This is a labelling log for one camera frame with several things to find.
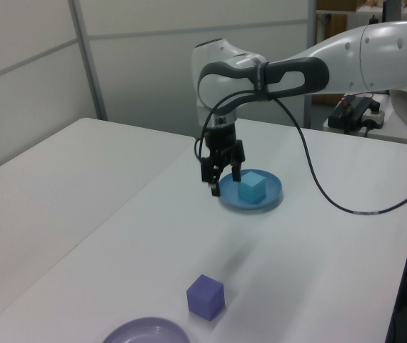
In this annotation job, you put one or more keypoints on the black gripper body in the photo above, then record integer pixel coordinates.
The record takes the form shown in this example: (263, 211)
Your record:
(221, 143)

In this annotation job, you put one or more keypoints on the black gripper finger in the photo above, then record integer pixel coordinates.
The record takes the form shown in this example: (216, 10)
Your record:
(210, 171)
(238, 160)

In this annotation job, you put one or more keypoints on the light blue cube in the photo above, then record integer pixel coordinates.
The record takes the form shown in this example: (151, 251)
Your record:
(251, 189)

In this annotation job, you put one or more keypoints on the purple cube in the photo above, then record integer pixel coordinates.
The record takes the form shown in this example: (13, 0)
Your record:
(205, 298)

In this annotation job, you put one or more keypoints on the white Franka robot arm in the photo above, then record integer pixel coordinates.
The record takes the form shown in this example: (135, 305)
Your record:
(332, 46)

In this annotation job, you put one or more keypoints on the blue plate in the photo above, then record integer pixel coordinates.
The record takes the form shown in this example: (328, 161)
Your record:
(273, 189)

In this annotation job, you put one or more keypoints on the black power box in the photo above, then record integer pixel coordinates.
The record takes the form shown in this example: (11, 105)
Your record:
(342, 116)

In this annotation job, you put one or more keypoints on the grey emergency stop box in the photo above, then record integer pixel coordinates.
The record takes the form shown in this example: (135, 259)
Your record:
(375, 118)

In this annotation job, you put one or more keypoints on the white side desk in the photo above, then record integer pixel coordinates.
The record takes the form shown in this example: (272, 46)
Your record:
(385, 134)

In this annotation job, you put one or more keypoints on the brown cardboard box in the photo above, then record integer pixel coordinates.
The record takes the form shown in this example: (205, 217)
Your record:
(335, 25)

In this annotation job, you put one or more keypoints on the purple plate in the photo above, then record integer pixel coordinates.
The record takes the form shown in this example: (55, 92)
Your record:
(146, 332)

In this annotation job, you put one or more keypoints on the grey partition post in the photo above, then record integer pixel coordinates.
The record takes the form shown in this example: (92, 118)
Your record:
(87, 60)
(312, 21)

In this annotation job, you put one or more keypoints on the white wall shelf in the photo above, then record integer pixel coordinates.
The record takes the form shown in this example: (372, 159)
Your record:
(367, 11)

